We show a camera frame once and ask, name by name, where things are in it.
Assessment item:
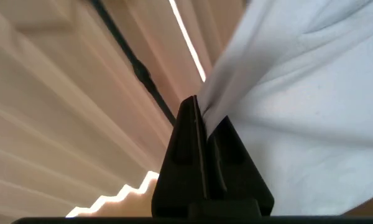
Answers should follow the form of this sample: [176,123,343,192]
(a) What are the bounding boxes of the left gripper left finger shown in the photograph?
[151,95,208,218]

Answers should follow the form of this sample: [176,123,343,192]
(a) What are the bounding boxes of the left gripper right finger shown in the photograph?
[206,115,275,218]

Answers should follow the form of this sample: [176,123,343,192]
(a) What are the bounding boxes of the white garment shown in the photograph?
[197,0,373,217]

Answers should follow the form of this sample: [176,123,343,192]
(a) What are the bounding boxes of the black clothes rack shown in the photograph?
[88,0,178,127]

